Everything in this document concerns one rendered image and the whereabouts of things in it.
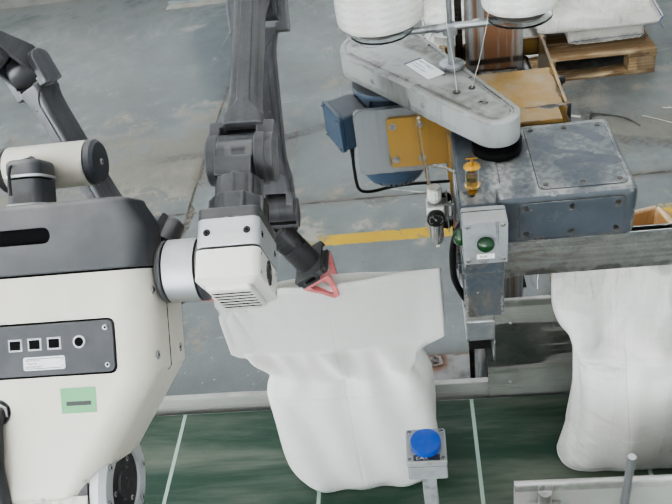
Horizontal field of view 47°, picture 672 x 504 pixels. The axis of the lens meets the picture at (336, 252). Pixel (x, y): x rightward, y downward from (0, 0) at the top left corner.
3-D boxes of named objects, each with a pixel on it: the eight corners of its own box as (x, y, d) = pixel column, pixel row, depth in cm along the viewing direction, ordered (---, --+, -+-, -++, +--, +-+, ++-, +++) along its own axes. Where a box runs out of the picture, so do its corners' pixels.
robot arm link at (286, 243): (260, 242, 154) (282, 228, 152) (264, 221, 159) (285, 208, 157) (283, 263, 157) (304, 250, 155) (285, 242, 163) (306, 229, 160)
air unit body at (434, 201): (429, 255, 163) (424, 195, 153) (428, 241, 166) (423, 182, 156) (451, 253, 162) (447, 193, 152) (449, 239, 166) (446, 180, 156)
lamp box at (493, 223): (463, 265, 132) (462, 224, 127) (461, 248, 136) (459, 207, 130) (508, 261, 131) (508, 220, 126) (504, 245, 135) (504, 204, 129)
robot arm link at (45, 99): (-4, 74, 150) (23, 51, 143) (19, 66, 154) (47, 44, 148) (111, 263, 159) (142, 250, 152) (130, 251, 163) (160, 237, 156)
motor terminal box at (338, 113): (343, 164, 171) (336, 119, 164) (326, 144, 179) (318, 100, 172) (376, 152, 173) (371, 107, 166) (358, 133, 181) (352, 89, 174)
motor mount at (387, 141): (360, 179, 173) (351, 116, 162) (361, 163, 178) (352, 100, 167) (488, 167, 169) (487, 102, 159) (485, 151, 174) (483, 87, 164)
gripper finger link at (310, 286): (350, 274, 166) (323, 247, 162) (349, 296, 161) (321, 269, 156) (325, 288, 169) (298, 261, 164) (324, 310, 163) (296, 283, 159)
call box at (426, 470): (408, 480, 154) (406, 462, 150) (407, 447, 160) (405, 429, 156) (448, 478, 153) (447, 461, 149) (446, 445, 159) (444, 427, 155)
